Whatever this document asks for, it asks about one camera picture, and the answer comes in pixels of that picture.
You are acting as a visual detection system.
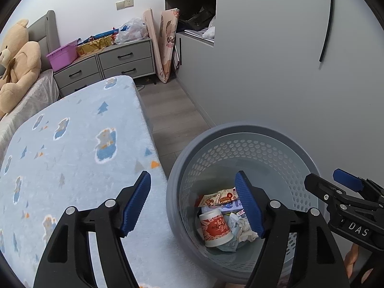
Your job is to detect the blue white plastic package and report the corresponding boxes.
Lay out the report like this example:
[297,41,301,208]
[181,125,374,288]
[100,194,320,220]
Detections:
[216,213,243,252]

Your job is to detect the blue printed blanket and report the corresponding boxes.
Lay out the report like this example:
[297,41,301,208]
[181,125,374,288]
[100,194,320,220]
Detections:
[0,75,168,288]

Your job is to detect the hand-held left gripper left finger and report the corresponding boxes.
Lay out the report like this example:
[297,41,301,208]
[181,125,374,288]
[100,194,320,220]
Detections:
[33,170,152,288]

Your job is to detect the blue printed wrapping roll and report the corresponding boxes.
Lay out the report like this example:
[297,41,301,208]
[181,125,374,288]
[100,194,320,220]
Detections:
[81,28,119,44]

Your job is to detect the purple plastic basket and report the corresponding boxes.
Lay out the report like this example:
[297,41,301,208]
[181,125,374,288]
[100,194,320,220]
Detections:
[46,40,79,72]

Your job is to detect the white paper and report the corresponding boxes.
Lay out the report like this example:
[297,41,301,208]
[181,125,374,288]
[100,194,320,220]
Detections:
[234,217,259,242]

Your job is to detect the brown snack wrapper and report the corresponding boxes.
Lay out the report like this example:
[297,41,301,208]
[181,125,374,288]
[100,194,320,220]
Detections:
[198,187,237,207]

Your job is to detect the black wardrobe handle strip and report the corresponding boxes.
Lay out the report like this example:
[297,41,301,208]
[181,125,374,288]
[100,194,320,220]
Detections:
[319,0,334,62]

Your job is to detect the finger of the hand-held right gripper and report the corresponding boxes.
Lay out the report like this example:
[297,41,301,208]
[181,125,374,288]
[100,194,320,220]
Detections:
[334,169,384,201]
[304,173,351,225]

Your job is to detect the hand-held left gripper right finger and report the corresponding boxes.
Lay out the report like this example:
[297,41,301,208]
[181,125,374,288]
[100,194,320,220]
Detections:
[234,170,350,288]

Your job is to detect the person's right hand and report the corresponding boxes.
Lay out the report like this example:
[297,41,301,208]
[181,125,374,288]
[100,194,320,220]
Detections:
[344,242,360,278]

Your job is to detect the grey drawer cabinet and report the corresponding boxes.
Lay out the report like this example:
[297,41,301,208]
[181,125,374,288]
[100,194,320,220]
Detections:
[53,37,156,98]

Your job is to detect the dark clutter in niche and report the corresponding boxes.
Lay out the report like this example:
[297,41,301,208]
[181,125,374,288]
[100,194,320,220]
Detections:
[177,4,216,32]

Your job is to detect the white bag in niche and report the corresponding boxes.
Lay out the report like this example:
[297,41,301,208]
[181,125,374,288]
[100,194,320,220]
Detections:
[202,15,216,39]

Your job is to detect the stack of white papers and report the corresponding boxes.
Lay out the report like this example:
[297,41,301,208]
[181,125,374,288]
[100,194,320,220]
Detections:
[184,28,215,41]

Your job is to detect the red patterned paper cup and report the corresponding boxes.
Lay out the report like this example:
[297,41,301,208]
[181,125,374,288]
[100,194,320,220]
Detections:
[199,210,234,248]

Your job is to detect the golden gift box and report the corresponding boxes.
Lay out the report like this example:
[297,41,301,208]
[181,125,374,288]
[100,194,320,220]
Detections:
[76,35,114,57]

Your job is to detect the purple cartoon cardboard box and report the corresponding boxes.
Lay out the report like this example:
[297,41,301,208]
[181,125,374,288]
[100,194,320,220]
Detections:
[201,199,243,216]

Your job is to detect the dark flat boards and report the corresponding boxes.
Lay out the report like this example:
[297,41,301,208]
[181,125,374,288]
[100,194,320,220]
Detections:
[172,36,182,69]

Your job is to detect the beige bed sheet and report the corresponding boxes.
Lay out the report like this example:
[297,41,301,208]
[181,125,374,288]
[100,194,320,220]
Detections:
[0,69,59,132]

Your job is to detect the plain pink folded mat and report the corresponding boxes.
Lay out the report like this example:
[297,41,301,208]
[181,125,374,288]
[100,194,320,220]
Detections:
[142,8,168,83]

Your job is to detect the beige teddy bear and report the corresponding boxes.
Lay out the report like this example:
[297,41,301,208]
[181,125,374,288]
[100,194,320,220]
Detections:
[0,19,42,117]

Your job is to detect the grey perforated waste bin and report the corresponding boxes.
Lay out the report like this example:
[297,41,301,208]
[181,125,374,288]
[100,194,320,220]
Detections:
[166,125,326,285]

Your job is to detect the grey bed headboard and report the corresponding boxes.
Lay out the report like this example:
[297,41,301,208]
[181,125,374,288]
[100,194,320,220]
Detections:
[26,10,60,72]

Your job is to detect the pink printed folded mat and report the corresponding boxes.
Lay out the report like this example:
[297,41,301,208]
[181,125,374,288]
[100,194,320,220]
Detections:
[159,8,181,84]

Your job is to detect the clear plastic bag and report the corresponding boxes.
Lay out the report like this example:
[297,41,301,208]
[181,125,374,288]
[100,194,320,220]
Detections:
[115,17,150,45]

